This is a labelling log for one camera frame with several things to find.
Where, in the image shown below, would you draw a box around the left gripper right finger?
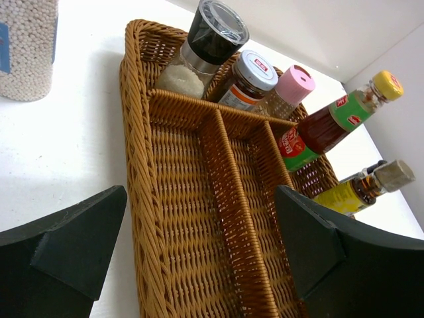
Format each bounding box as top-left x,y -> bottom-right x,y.
275,185 -> 423,317

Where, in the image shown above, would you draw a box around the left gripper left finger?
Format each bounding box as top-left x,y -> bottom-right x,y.
1,185 -> 127,317

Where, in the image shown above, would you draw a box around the yellow-label oil bottle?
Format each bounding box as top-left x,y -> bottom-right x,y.
313,160 -> 415,217

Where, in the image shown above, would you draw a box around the green-label chili sauce bottle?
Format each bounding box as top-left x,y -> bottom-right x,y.
277,70 -> 404,172

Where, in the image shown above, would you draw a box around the pink-cap spice shaker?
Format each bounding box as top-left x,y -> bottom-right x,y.
251,65 -> 316,119

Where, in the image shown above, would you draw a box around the white-lid sauce jar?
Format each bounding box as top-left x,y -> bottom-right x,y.
211,50 -> 278,111

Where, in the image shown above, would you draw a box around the black-top salt grinder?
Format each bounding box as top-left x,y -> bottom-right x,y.
154,1 -> 250,99

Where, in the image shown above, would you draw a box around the black-cap pepper jar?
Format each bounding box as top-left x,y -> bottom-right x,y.
339,160 -> 387,184

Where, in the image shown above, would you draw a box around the brown wicker divided basket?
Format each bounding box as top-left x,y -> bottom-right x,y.
120,19 -> 338,317

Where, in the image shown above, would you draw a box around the silver-lid jar white beads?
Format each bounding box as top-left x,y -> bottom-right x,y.
1,0 -> 58,101

